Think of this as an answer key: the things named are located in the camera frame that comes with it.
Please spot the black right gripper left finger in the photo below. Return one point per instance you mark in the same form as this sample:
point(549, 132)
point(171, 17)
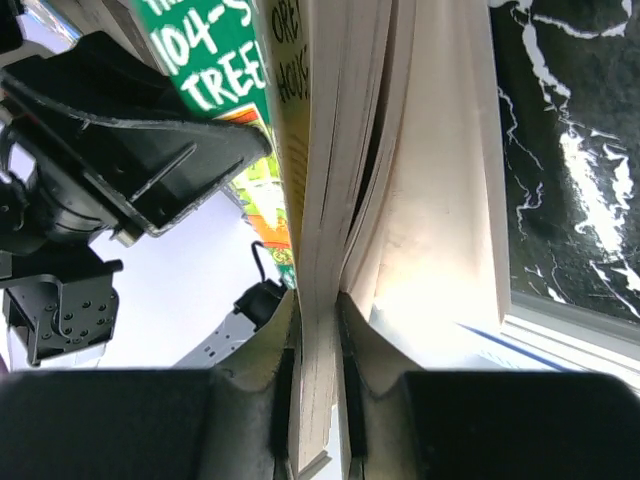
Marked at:
point(150, 425)

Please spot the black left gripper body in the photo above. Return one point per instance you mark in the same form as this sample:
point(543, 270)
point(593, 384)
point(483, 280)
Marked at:
point(42, 199)

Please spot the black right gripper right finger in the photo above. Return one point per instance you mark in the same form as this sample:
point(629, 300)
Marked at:
point(500, 425)

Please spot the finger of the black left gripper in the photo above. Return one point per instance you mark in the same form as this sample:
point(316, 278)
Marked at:
point(147, 175)
point(104, 104)

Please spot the green 104-Storey Treehouse book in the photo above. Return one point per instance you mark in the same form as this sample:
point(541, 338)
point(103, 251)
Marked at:
point(385, 120)

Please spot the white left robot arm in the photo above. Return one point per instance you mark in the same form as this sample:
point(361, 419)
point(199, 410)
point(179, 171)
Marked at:
point(61, 298)

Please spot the aluminium frame rail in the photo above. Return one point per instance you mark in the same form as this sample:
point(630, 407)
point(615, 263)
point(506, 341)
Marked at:
point(538, 333)

